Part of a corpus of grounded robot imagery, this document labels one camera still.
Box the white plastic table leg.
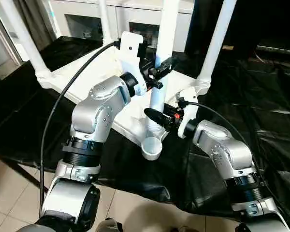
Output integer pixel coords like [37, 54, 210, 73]
[0, 0, 52, 82]
[148, 0, 180, 133]
[196, 0, 238, 95]
[98, 0, 114, 46]

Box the white plastic table top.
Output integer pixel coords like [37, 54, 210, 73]
[35, 44, 211, 162]

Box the black case with gold label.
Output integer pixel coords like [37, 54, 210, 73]
[185, 0, 258, 61]

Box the white cabinet with glass doors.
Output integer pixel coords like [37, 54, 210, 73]
[47, 0, 196, 53]

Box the grey metal rod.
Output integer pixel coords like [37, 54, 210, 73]
[255, 44, 290, 56]

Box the dark robot foot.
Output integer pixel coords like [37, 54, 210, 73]
[97, 217, 123, 232]

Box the grey curtain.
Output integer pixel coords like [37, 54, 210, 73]
[18, 0, 58, 50]

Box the black mat cover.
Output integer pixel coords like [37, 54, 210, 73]
[0, 36, 290, 224]

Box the black metal stand leg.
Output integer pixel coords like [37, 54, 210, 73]
[6, 161, 49, 192]

